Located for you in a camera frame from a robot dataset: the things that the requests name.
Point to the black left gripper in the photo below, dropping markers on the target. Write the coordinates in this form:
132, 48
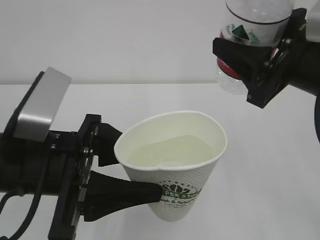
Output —
59, 166

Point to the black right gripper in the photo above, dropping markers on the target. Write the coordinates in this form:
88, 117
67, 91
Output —
296, 62

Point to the clear plastic water bottle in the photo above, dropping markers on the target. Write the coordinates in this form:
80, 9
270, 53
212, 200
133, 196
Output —
259, 23

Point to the white paper coffee cup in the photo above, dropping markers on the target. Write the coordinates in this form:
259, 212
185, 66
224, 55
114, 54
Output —
176, 150

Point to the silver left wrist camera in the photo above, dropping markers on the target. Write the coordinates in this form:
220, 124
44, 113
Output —
33, 117

